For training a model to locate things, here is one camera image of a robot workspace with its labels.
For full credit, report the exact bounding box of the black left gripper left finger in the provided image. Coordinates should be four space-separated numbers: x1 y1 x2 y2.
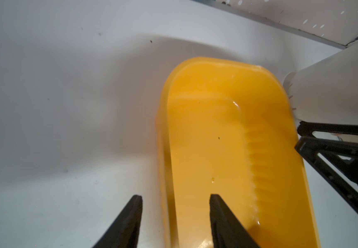
93 195 143 248

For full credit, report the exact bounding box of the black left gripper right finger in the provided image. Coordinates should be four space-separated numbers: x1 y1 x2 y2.
210 194 259 248

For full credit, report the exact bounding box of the white utensil holder cup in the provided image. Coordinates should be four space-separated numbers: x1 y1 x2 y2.
283 41 358 125

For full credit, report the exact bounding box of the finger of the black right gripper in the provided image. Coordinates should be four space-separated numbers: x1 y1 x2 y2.
297 121 358 137
295 137 358 214

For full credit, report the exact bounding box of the yellow plastic storage box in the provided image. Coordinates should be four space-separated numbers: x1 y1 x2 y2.
156 57 321 248

